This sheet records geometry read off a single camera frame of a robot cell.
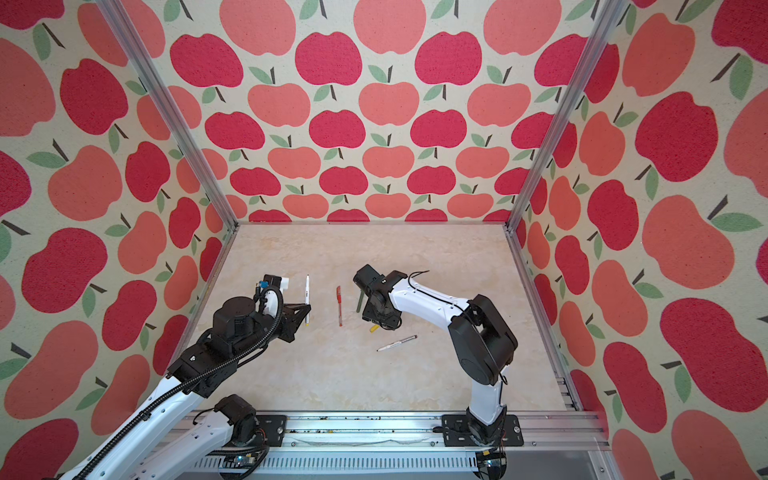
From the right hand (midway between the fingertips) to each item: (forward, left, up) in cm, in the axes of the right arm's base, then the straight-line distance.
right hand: (374, 324), depth 88 cm
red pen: (+10, +13, -4) cm, 17 cm away
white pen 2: (-4, -7, -4) cm, 9 cm away
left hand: (-7, +14, +18) cm, 24 cm away
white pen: (-5, +15, +21) cm, 26 cm away
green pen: (+10, +6, -4) cm, 12 cm away
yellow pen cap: (+1, 0, -5) cm, 5 cm away
